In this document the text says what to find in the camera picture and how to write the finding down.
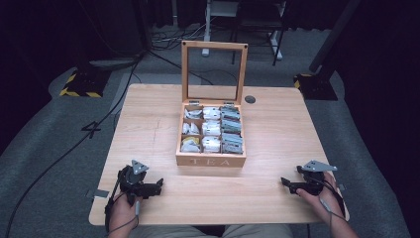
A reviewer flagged black stand base striped tape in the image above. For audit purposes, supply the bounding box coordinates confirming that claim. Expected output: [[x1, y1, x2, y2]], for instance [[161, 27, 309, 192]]
[[58, 66, 112, 99]]

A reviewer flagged black metal frame stand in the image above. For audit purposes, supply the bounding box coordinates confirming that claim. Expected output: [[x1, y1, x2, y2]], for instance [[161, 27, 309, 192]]
[[230, 0, 289, 66]]

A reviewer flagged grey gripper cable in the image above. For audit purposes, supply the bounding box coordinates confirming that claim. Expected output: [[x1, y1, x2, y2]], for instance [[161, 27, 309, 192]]
[[106, 199, 142, 238], [318, 196, 349, 238]]

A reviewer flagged bundle of floor cables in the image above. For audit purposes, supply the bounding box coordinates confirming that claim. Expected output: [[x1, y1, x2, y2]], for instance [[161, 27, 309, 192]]
[[150, 16, 219, 52]]

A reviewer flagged person's left hand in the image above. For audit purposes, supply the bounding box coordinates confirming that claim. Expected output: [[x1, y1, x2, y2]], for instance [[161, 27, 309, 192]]
[[108, 192, 144, 233]]

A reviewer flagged wooden tea box with lid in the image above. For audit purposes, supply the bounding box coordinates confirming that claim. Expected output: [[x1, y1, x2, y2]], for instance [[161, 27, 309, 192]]
[[175, 40, 249, 169]]

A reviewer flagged group of grey-green tea packets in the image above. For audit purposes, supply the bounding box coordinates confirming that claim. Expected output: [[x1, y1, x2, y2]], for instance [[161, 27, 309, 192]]
[[220, 105, 245, 155]]

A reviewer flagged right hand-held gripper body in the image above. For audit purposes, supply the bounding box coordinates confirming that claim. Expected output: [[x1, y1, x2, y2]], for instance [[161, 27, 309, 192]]
[[295, 160, 339, 196]]

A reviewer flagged grey left gripper cable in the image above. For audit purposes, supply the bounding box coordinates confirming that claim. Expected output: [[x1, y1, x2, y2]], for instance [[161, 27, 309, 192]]
[[106, 199, 142, 238]]

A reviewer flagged group of white tea packets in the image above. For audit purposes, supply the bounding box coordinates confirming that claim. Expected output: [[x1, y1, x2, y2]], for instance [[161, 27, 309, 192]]
[[182, 106, 222, 154]]

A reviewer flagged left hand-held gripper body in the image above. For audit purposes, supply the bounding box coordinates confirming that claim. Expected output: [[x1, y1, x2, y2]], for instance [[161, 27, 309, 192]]
[[117, 160, 150, 205]]

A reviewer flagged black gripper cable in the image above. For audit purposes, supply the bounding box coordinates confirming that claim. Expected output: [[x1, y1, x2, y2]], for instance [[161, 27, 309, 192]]
[[104, 177, 123, 233], [308, 177, 347, 218]]

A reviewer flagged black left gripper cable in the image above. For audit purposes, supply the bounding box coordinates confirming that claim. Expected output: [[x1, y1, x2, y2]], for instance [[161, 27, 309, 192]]
[[104, 177, 123, 233]]

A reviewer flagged long black floor cable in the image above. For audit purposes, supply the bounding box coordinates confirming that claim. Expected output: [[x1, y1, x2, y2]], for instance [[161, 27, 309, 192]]
[[3, 51, 148, 238]]

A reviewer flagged black stand with striped base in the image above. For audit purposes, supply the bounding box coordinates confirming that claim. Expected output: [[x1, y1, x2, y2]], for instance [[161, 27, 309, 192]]
[[292, 0, 363, 101]]

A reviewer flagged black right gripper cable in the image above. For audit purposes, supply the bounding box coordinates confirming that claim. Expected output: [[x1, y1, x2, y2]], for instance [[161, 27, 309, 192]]
[[308, 177, 347, 218]]

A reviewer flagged person's right hand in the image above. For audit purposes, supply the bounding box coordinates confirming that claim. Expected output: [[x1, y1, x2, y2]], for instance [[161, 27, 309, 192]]
[[295, 172, 347, 221]]

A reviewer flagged white metal stand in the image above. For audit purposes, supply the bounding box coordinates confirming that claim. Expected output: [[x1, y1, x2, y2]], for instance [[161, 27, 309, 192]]
[[200, 0, 284, 61]]

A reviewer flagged grey right gripper cable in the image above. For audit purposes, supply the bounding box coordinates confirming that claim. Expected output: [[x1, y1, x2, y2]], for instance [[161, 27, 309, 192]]
[[318, 196, 349, 238]]

